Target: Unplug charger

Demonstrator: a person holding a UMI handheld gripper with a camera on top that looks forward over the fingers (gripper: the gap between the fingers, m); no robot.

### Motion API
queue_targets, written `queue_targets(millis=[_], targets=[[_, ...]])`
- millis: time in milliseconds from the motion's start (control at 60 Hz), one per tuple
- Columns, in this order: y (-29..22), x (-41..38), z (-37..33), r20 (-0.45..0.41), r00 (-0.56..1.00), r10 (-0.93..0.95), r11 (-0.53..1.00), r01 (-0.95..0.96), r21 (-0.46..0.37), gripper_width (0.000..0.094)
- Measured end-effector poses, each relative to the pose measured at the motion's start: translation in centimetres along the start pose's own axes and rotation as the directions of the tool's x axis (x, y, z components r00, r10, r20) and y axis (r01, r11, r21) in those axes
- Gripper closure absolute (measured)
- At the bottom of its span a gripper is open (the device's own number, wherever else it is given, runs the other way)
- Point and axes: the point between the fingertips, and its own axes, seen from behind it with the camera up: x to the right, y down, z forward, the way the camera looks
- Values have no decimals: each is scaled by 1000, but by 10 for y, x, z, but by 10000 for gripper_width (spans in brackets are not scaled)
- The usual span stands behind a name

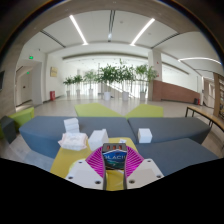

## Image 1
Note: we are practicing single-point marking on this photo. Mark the wooden bench with black frame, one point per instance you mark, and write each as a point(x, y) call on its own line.
point(203, 114)

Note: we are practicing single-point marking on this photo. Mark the black wall screen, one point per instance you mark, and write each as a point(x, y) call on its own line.
point(1, 80)

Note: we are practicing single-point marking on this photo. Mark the wooden shelf unit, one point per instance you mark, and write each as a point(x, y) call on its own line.
point(217, 96)

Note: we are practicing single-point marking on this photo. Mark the grey sofa with cube box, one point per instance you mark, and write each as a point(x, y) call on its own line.
point(176, 128)

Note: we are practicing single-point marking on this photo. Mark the long grey sofa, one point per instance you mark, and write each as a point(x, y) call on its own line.
point(40, 133)

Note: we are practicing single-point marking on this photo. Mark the small white cube box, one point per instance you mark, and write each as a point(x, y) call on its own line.
point(144, 136)

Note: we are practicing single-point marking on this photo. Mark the small yellow-green seat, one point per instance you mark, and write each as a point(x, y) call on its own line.
point(145, 111)

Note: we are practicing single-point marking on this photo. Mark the yellow wall picture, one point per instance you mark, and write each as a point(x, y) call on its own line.
point(53, 71)

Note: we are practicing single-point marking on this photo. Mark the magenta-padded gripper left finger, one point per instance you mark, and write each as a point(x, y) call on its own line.
point(90, 171)

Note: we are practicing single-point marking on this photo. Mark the wet wipes pack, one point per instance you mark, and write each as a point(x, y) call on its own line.
point(72, 141)

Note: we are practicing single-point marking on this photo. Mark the wide grey sofa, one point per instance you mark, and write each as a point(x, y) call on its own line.
point(176, 155)

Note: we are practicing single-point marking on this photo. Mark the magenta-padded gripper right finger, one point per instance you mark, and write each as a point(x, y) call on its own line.
point(140, 171)

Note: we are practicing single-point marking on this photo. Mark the lime green bench seat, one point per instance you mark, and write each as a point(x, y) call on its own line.
point(21, 116)

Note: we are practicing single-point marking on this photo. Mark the curved ceiling light strip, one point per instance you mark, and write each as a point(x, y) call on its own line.
point(200, 59)

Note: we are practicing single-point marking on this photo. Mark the large yellow-green seat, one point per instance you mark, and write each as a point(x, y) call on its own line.
point(95, 110)

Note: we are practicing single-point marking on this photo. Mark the dark grey ottoman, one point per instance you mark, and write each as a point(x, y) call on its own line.
point(7, 128)

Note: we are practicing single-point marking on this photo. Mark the green exit sign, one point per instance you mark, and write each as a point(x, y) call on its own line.
point(31, 57)

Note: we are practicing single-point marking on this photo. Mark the large white box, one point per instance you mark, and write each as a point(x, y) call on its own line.
point(97, 138)

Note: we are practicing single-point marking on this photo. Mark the red bin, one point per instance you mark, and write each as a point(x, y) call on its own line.
point(52, 96)

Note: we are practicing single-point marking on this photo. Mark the group of potted plants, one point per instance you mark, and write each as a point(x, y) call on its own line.
point(108, 75)

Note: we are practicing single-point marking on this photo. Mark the straight ceiling light strip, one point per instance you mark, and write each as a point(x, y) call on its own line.
point(78, 30)
point(142, 31)

